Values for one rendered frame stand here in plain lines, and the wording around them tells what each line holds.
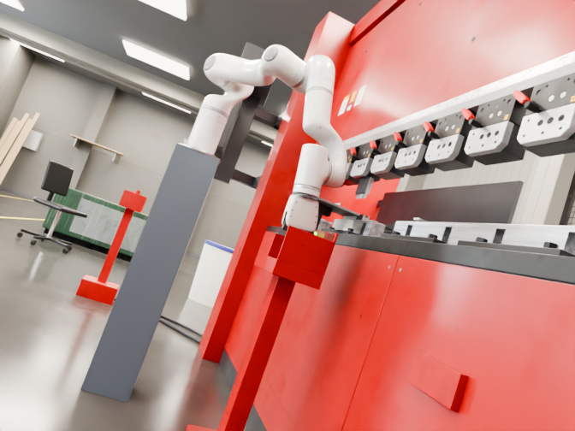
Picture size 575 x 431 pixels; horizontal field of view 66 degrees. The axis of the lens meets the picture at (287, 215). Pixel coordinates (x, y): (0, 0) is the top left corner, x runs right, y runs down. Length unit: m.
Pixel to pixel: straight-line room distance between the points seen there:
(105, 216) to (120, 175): 6.36
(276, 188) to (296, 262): 1.48
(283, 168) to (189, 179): 1.08
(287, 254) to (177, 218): 0.63
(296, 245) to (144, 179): 11.24
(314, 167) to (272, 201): 1.42
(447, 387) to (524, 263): 0.28
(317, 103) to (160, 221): 0.77
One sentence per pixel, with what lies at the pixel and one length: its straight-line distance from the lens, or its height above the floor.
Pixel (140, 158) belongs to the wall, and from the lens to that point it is 12.54.
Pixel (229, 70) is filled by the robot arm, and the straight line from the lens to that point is 1.88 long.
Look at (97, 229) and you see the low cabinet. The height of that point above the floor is 0.27.
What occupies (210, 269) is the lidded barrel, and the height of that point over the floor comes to 0.36.
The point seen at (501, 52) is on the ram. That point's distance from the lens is 1.55.
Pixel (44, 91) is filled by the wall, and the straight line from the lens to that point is 13.36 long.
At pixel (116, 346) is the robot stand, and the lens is 1.88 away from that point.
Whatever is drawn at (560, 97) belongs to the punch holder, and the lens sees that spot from 1.25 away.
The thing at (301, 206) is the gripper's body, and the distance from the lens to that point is 1.35.
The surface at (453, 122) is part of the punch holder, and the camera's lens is 1.55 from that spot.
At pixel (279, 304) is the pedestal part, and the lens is 1.40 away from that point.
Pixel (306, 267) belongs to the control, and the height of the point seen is 0.71.
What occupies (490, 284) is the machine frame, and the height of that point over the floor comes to 0.80.
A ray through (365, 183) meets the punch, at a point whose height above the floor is 1.15.
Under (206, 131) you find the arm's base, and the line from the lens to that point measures 1.87.
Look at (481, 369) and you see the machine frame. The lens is 0.95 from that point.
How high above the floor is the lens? 0.71
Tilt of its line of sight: 6 degrees up
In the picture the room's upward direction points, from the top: 20 degrees clockwise
